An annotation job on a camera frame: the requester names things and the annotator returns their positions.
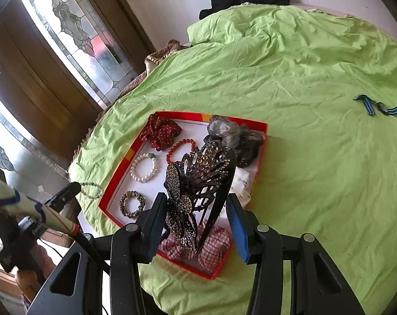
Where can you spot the rhinestone peacock hair clip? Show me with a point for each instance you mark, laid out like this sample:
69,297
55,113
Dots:
198,177

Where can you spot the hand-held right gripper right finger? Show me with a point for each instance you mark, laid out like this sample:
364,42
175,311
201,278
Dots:
239,233

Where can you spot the grey black scrunchie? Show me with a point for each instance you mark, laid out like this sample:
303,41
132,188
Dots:
241,141

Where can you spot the person's left hand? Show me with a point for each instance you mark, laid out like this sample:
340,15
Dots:
29,282

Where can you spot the red checked scrunchie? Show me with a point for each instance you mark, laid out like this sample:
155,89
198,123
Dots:
215,246

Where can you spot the brown beaded scrunchie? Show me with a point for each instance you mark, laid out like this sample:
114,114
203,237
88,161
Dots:
133,205

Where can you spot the person's left forearm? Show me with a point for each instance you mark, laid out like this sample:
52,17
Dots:
26,299

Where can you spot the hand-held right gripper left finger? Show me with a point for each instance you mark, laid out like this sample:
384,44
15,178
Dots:
156,223

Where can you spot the leaded glass side window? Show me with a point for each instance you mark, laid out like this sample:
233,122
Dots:
18,147

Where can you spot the stained glass window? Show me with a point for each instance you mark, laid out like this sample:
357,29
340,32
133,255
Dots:
83,29

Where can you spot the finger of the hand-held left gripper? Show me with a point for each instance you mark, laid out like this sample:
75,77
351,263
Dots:
62,197

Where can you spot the red cardboard box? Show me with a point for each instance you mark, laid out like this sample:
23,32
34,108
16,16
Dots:
126,200

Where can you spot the white wrapped stick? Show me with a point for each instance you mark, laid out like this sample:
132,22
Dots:
28,205

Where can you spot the green bed sheet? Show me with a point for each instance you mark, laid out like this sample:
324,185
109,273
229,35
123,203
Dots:
300,137

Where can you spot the dark red dotted scrunchie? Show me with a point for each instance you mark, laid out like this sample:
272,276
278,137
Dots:
159,133

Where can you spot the wooden door frame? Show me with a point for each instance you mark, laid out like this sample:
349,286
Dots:
31,82

